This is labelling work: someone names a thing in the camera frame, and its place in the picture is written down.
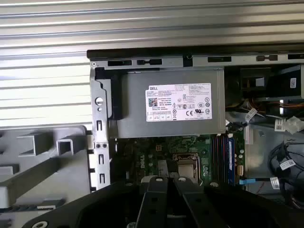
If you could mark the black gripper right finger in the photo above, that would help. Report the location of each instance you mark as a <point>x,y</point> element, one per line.
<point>194,206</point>

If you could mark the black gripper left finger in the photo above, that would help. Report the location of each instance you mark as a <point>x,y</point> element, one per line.
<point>152,202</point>

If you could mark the black RAM slot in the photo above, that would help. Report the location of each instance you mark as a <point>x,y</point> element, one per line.
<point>214,159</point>
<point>219,159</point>
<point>224,159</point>

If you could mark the dark blue RAM stick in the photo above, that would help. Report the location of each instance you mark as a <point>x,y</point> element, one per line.
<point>231,161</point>

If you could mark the silver CPU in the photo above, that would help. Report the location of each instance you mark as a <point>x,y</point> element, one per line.
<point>185,169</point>

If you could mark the green motherboard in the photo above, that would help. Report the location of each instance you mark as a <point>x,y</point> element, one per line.
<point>147,152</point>

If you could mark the CPU socket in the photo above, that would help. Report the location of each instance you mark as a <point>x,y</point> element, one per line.
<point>185,156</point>

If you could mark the grey power supply unit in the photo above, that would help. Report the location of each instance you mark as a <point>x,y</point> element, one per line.
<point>133,107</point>

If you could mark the grey plastic parts rack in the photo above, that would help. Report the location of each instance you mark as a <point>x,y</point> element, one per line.
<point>47,171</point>

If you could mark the black open PC case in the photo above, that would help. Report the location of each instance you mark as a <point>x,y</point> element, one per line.
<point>156,62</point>

